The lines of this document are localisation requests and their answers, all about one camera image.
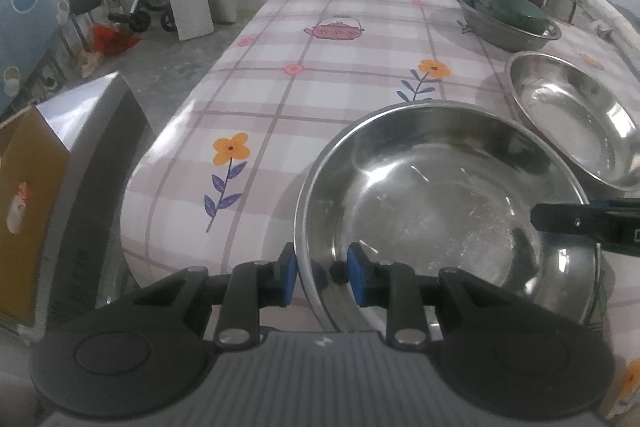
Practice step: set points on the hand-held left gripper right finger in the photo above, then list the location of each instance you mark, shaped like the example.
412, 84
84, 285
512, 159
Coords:
359, 274

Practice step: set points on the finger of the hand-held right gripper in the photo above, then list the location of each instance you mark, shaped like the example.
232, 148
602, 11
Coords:
565, 222

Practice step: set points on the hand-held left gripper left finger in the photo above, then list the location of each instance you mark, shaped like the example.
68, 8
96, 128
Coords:
288, 277

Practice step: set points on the shallow steel bowl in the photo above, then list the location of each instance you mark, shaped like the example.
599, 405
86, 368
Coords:
425, 187

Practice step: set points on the medium deep steel bowl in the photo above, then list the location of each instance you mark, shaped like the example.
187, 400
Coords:
500, 38

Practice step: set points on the green ceramic bowl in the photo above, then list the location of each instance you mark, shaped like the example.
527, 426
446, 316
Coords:
505, 7

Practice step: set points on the medium steel basin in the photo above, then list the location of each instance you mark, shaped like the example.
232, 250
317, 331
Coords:
565, 107

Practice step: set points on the rolled pink white blanket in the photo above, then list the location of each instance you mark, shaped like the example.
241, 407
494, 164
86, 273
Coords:
607, 27

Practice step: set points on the grey metal case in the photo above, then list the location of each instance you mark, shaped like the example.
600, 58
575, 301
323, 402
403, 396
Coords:
100, 167

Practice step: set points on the yellow cardboard box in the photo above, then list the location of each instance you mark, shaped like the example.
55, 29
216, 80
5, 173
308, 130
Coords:
27, 217

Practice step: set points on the red bag on floor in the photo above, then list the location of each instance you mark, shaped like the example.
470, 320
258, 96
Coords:
112, 39

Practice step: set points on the blue printed cloth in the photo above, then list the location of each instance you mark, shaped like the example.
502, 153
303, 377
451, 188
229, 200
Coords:
30, 22

